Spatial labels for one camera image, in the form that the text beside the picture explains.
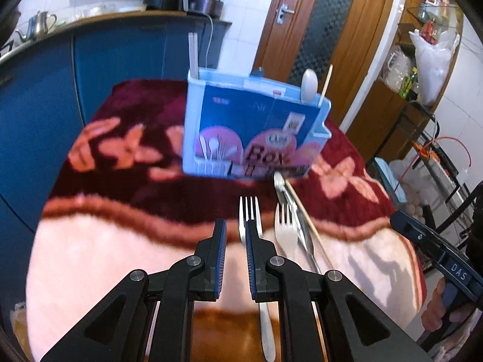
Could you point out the white and red container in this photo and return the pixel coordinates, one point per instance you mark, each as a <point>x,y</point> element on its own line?
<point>434,0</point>

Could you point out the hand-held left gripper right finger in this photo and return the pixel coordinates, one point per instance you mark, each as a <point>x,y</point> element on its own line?
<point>249,264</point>

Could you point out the white plastic bag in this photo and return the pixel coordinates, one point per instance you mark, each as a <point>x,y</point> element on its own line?
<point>434,68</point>

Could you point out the brown wooden door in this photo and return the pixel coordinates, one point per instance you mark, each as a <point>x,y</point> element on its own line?
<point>271,45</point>

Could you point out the red bottle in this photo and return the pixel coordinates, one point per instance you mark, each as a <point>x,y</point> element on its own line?
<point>429,32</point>

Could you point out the blue kitchen base cabinets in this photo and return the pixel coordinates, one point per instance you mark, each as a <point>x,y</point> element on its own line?
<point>113,52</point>

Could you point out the clear plastic containers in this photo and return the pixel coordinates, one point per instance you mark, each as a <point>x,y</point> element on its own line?
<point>398,69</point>

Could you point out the white plastic fork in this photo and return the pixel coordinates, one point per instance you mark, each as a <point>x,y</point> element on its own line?
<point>285,233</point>

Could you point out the tray of eggs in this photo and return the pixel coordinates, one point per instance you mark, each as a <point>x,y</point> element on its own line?
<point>415,203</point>

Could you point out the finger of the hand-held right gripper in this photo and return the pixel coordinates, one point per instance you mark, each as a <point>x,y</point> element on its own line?
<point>413,230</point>

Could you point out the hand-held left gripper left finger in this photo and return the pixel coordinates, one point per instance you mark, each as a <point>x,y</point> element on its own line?
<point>220,260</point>

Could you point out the white spoon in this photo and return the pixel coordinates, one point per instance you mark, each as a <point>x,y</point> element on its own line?
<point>308,83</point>

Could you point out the blue utensil holder box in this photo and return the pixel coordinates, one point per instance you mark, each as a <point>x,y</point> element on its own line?
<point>234,120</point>

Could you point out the metal kettle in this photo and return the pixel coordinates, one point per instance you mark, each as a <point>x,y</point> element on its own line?
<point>39,24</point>

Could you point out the plain metal fork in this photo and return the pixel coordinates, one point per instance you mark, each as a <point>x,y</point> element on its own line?
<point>266,332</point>

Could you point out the green bottle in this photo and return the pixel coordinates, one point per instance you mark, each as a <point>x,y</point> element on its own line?
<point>409,83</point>

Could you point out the wooden shelf unit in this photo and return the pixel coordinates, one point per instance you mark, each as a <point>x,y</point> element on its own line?
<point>396,120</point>

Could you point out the light blue tray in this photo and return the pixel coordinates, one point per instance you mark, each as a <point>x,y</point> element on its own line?
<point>390,181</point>

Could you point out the person's right hand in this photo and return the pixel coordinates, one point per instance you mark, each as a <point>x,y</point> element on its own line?
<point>434,309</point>

